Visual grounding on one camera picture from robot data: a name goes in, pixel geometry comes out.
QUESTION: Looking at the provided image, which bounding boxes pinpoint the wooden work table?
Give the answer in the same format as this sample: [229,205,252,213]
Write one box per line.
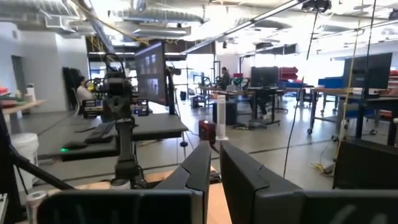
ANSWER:
[306,86,398,138]
[0,99,47,116]

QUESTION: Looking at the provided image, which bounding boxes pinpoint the black keyboard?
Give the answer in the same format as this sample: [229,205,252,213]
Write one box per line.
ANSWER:
[84,121,116,144]

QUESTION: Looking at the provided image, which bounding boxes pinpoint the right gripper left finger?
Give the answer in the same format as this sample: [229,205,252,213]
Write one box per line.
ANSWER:
[37,140,212,224]

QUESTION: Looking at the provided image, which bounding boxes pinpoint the white tower fan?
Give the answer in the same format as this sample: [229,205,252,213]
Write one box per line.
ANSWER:
[216,95,230,141]

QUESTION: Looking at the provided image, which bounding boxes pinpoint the black desktop device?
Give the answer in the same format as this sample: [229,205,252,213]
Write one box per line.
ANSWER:
[133,98,150,117]
[82,98,105,119]

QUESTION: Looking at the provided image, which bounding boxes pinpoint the thin black pole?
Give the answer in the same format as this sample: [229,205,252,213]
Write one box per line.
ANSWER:
[362,0,377,97]

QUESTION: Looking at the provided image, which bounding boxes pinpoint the yellow hanging rope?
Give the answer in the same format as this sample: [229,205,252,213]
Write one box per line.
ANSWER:
[335,18,362,160]

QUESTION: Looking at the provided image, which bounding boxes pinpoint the black computer monitor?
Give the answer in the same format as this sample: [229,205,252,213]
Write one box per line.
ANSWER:
[134,41,177,116]

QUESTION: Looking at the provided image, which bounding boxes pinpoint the black rig camera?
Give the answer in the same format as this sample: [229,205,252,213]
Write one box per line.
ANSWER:
[300,0,332,14]

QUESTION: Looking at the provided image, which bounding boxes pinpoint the black cabinet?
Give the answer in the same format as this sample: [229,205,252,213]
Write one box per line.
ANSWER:
[213,101,239,126]

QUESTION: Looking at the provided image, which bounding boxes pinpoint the yellow white power strip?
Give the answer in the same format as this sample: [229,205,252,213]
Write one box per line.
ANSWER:
[310,161,335,175]

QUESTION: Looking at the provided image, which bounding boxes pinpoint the person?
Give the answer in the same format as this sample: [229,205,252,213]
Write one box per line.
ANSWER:
[217,67,231,91]
[75,76,94,108]

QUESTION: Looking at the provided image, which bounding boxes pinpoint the long black hanging cable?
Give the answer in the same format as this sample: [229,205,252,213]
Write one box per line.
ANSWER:
[282,9,320,179]

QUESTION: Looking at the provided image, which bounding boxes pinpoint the blue storage bins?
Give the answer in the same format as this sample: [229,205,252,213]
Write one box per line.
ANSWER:
[317,77,345,90]

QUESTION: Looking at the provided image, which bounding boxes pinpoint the hanging black coats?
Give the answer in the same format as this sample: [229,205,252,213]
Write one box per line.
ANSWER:
[62,67,84,98]

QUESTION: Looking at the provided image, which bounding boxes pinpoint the yellow ceiling rope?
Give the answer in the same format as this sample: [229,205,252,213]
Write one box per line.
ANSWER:
[70,0,150,46]

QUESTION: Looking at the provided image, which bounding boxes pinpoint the black standing desk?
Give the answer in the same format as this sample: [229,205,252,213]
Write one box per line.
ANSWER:
[247,86,289,129]

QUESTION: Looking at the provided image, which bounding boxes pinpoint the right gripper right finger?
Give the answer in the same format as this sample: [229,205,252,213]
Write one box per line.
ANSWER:
[220,140,398,224]

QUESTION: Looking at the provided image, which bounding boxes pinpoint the black aluminium rig frame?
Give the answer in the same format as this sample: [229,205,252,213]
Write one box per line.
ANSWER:
[0,105,77,224]

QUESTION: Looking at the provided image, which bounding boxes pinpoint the red and black box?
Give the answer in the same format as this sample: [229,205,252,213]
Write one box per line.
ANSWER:
[198,119,217,146]

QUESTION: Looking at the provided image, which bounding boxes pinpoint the silver ceiling air duct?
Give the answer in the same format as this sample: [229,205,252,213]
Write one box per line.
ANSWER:
[114,6,206,26]

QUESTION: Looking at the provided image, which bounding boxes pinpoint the black computer mouse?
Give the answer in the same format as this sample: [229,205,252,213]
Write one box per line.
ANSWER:
[61,141,90,151]

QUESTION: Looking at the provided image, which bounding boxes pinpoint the white plastic bucket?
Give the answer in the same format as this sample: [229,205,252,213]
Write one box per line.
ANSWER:
[11,133,40,191]

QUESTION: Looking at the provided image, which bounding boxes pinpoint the red storage bins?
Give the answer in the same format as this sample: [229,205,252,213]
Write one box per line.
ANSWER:
[279,66,300,82]

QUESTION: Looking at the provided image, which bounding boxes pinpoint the large black display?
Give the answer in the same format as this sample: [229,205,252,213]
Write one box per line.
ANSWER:
[343,52,393,90]

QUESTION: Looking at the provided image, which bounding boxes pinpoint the white bottle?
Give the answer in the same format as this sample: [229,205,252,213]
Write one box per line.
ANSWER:
[25,83,37,103]

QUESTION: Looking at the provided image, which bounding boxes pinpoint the black equipment crate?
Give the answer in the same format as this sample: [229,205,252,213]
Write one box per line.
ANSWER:
[332,138,398,190]

